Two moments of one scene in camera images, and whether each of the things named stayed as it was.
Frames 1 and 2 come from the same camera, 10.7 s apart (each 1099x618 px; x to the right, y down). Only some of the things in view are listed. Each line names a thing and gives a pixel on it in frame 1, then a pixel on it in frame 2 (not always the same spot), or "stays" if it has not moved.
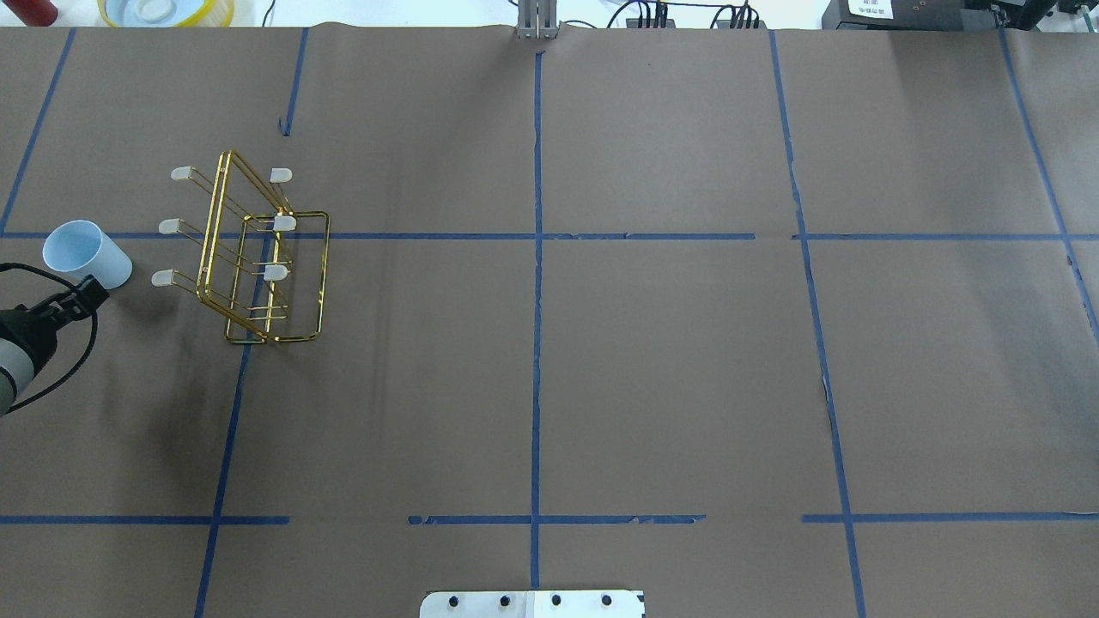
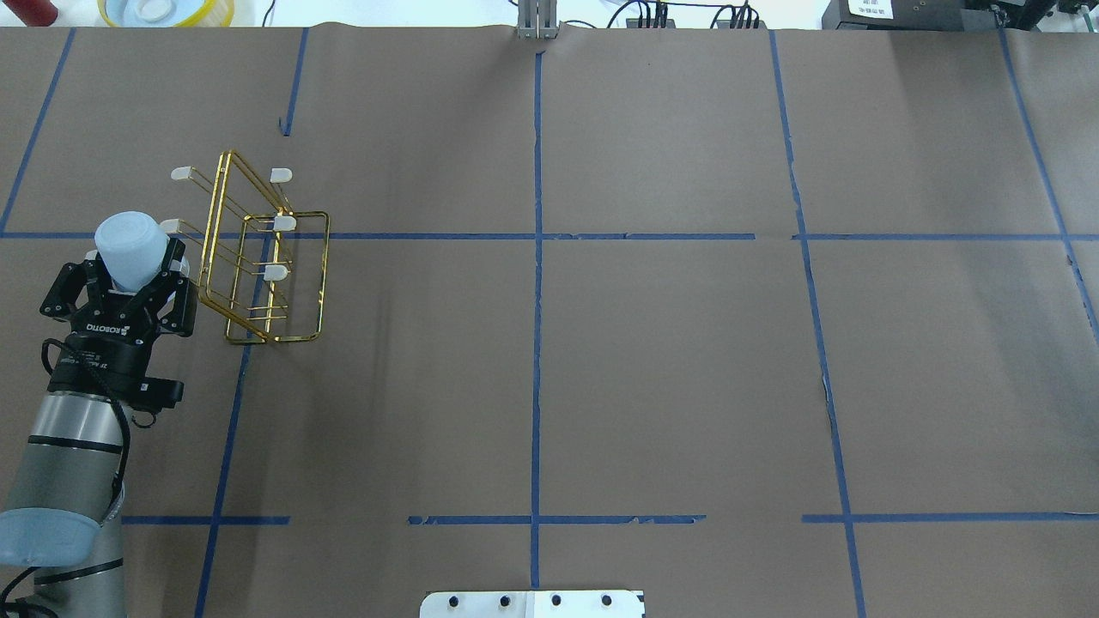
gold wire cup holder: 265,265 stays
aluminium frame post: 537,20 stays
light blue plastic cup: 81,247 -> 131,245
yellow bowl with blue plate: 166,13 stays
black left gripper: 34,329 -> 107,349
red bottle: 33,13 stays
